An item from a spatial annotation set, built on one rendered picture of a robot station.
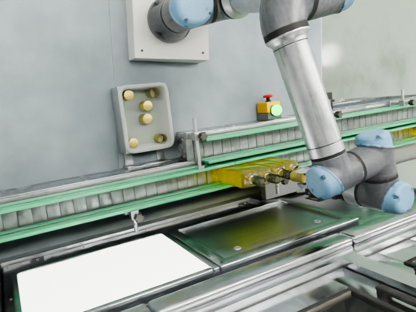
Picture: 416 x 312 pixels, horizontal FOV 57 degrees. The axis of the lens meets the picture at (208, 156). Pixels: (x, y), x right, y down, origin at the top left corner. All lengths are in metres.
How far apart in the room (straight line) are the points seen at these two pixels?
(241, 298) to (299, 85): 0.46
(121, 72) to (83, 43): 0.15
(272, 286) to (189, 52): 0.85
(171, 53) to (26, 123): 0.52
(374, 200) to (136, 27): 0.89
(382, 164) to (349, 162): 0.09
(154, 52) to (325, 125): 0.72
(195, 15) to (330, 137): 0.56
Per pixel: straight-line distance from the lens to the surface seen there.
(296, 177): 1.20
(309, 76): 0.82
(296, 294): 0.89
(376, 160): 0.90
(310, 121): 0.82
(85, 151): 1.34
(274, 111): 1.55
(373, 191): 0.95
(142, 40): 1.34
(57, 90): 1.33
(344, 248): 1.07
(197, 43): 1.41
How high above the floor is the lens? 2.06
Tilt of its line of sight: 61 degrees down
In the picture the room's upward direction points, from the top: 99 degrees clockwise
